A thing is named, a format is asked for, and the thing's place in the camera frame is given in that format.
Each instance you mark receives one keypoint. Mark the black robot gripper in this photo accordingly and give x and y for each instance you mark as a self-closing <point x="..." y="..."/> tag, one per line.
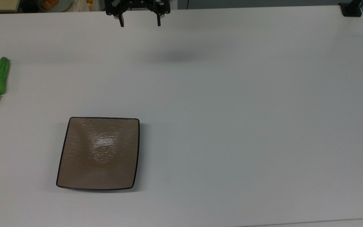
<point x="137" y="3"/>

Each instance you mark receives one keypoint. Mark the square brown ceramic plate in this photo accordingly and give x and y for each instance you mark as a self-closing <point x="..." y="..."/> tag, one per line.
<point x="99" y="154"/>

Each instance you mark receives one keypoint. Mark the bowl with orange fruit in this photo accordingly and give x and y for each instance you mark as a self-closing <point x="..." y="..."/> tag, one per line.
<point x="54" y="4"/>

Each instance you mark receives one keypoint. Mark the white box with yellow item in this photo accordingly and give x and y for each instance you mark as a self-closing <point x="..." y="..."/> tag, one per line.
<point x="90" y="6"/>

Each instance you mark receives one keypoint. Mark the black clamp camera stand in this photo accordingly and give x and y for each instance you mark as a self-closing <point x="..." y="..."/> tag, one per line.
<point x="351" y="9"/>

